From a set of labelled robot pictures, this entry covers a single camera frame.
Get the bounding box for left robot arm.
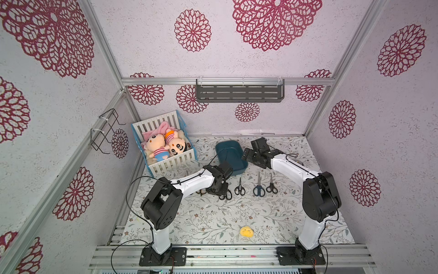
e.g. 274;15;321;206
141;162;233;255

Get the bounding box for teal storage box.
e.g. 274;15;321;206
215;140;248;176

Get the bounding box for white blue slatted basket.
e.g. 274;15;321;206
131;110;197;177

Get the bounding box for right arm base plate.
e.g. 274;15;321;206
276;246;326;266

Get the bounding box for large black scissors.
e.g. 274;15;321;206
219;190;233;200

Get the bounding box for small black scissors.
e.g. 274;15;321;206
235;178;246;196
266;173;278;194

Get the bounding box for pink plush doll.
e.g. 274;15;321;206
141;122;171;162

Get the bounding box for aluminium front rail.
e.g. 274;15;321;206
85;244;379;274

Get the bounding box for grey wall shelf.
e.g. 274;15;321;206
195;80;285;103

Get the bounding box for yellow plush chick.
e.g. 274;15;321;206
240;226;254;238

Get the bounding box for yellow black handled scissors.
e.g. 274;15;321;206
196;188;207;196

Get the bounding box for blue handled scissors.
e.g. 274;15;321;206
253;172;266;197

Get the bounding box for black wire wall rack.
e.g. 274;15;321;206
90;108;125;155

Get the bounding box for orange hat plush doll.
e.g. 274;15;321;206
164;129;187;156

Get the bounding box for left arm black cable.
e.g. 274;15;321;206
110;150;227;274

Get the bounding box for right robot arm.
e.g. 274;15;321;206
242;138;342;251

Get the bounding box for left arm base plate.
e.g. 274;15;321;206
139;247;187;267

